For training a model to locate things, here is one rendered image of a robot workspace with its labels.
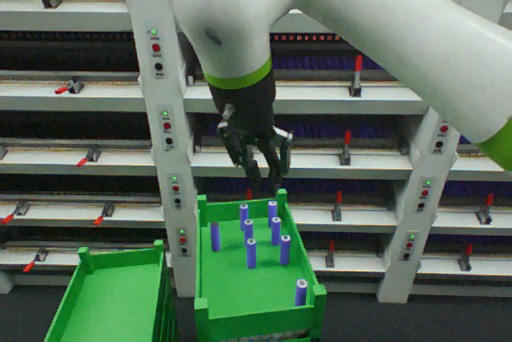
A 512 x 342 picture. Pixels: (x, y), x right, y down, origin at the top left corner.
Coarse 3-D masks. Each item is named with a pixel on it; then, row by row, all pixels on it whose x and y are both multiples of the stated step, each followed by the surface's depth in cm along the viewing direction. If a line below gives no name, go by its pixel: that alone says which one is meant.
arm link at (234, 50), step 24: (192, 0) 34; (216, 0) 33; (240, 0) 34; (264, 0) 36; (288, 0) 39; (192, 24) 36; (216, 24) 35; (240, 24) 35; (264, 24) 38; (216, 48) 37; (240, 48) 38; (264, 48) 40; (216, 72) 41; (240, 72) 41; (264, 72) 43
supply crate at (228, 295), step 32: (224, 224) 78; (256, 224) 78; (288, 224) 75; (224, 256) 69; (256, 256) 69; (224, 288) 62; (256, 288) 62; (288, 288) 62; (320, 288) 52; (224, 320) 51; (256, 320) 52; (288, 320) 53; (320, 320) 54
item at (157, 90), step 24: (144, 0) 73; (168, 0) 73; (168, 24) 75; (144, 48) 78; (168, 48) 78; (144, 72) 81; (168, 72) 80; (144, 96) 83; (168, 96) 83; (192, 120) 95; (168, 168) 93; (168, 192) 97; (192, 192) 97; (168, 216) 102; (192, 216) 101; (192, 240) 106; (192, 264) 111; (192, 288) 117
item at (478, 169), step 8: (456, 152) 88; (456, 160) 93; (464, 160) 93; (472, 160) 93; (480, 160) 93; (488, 160) 93; (456, 168) 91; (464, 168) 91; (472, 168) 91; (480, 168) 91; (488, 168) 91; (496, 168) 91; (448, 176) 93; (456, 176) 93; (464, 176) 93; (472, 176) 93; (480, 176) 93; (488, 176) 92; (496, 176) 92; (504, 176) 92
